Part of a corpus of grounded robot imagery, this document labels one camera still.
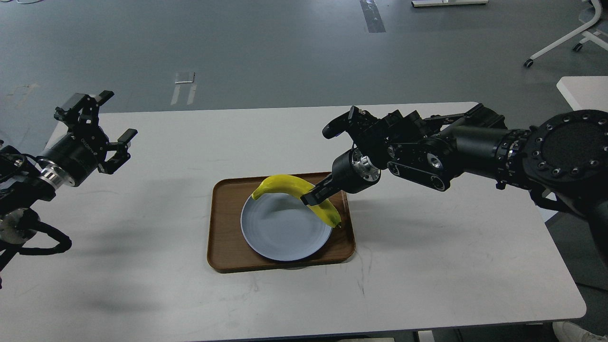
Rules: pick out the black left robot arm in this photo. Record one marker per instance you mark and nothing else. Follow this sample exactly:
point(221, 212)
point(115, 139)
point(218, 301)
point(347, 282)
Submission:
point(26, 179)

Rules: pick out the white shoe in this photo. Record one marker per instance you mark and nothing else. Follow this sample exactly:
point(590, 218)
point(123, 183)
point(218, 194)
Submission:
point(566, 331)

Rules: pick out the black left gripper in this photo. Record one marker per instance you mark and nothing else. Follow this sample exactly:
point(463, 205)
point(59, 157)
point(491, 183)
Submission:
point(85, 147)

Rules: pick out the white rolling chair base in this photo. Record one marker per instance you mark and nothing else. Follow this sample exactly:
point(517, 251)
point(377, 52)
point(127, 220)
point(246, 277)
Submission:
point(593, 29)

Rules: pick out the brown wooden tray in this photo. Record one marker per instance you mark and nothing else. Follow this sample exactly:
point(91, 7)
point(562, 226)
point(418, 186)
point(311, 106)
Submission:
point(227, 250)

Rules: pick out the white floor base plate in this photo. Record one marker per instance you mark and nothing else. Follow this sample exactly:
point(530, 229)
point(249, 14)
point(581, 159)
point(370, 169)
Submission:
point(437, 3)

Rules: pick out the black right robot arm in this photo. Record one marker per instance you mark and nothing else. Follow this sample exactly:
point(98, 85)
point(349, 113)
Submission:
point(562, 163)

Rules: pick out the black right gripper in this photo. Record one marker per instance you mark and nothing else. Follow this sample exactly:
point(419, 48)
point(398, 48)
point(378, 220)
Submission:
point(352, 172)

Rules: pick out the yellow banana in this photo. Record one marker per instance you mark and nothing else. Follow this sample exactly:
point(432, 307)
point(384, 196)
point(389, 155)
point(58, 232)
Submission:
point(298, 187)

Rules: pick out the white side table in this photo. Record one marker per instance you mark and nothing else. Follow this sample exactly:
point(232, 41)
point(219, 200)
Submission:
point(585, 92)

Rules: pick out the blue-grey round plate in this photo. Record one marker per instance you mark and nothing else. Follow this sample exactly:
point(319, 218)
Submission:
point(279, 227)

